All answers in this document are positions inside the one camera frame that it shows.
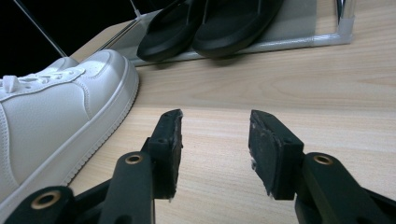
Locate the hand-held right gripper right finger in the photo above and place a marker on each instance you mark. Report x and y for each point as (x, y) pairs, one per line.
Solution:
(274, 155)

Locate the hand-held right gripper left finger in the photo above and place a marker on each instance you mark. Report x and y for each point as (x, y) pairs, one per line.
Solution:
(166, 155)

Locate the black flip-flop sandal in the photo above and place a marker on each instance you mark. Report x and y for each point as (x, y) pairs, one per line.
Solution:
(233, 34)
(168, 37)

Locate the white lace-up sneaker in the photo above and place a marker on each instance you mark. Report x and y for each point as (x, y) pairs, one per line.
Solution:
(46, 118)
(63, 63)

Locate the grey metal shoe rack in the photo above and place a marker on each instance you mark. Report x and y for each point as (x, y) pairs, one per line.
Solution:
(327, 39)

